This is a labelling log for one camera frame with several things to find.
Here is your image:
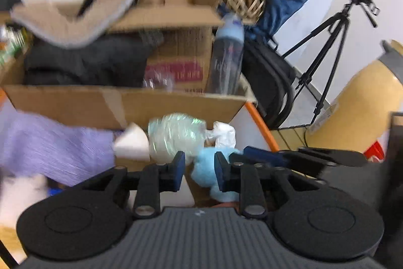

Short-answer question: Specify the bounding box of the crumpled clear plastic bottle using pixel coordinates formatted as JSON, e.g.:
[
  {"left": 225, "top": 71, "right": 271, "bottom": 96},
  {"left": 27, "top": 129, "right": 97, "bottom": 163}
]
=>
[{"left": 143, "top": 67, "right": 176, "bottom": 92}]

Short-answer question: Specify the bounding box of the yellow thermos jug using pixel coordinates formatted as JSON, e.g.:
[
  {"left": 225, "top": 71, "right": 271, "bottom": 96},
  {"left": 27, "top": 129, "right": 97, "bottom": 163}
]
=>
[{"left": 305, "top": 40, "right": 403, "bottom": 160}]

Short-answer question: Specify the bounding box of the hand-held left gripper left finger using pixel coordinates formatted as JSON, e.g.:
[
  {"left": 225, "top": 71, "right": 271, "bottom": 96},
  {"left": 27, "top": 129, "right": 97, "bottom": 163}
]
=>
[{"left": 76, "top": 151, "right": 186, "bottom": 218}]

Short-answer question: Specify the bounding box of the pink print cardboard box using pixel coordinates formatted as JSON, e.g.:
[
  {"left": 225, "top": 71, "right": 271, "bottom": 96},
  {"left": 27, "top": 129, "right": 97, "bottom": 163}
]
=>
[{"left": 107, "top": 0, "right": 225, "bottom": 94}]

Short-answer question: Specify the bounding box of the light blue plush toy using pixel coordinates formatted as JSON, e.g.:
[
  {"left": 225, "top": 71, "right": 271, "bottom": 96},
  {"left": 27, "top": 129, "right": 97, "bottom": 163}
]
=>
[{"left": 190, "top": 147, "right": 244, "bottom": 204}]

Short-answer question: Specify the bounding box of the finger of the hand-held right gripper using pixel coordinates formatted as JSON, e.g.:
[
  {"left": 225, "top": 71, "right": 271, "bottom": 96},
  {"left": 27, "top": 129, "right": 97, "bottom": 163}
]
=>
[{"left": 229, "top": 145, "right": 368, "bottom": 179}]

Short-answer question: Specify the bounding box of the purple knit pouch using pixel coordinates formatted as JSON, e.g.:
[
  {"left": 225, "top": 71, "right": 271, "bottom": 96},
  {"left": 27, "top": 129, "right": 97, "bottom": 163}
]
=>
[{"left": 0, "top": 111, "right": 118, "bottom": 188}]

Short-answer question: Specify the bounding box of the clear plastic bag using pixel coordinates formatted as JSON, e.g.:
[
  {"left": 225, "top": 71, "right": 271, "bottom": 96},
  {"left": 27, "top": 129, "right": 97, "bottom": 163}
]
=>
[{"left": 147, "top": 113, "right": 208, "bottom": 166}]

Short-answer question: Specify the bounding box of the black cloth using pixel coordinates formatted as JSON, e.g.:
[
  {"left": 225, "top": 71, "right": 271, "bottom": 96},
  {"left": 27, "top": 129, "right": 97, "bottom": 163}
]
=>
[{"left": 23, "top": 32, "right": 165, "bottom": 88}]

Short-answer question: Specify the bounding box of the torn cardboard sheet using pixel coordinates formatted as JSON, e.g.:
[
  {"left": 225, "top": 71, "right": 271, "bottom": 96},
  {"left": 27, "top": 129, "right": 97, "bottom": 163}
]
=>
[{"left": 10, "top": 0, "right": 158, "bottom": 49}]

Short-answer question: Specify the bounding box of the clear water bottle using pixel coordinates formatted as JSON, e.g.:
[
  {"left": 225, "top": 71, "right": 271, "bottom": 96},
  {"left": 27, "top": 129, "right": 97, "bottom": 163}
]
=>
[{"left": 206, "top": 12, "right": 245, "bottom": 95}]

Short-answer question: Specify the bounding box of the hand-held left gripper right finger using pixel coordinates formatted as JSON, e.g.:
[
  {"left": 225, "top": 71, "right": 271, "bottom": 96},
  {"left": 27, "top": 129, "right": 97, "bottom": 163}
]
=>
[{"left": 214, "top": 152, "right": 328, "bottom": 217}]

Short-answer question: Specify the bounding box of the black bag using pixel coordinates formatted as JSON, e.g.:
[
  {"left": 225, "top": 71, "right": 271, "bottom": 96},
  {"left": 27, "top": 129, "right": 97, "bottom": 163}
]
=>
[{"left": 242, "top": 40, "right": 297, "bottom": 128}]

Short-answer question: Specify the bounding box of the white plastic bag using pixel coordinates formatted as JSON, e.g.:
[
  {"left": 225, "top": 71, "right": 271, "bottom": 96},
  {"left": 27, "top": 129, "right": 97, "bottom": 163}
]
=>
[{"left": 204, "top": 121, "right": 237, "bottom": 150}]

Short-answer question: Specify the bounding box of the black tripod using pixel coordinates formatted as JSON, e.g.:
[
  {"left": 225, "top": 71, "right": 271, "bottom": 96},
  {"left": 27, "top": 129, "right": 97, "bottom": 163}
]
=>
[{"left": 281, "top": 0, "right": 379, "bottom": 131}]

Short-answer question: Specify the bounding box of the large open cardboard box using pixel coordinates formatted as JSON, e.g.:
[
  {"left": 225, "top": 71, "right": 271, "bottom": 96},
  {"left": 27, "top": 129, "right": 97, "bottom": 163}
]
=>
[{"left": 0, "top": 45, "right": 257, "bottom": 131}]

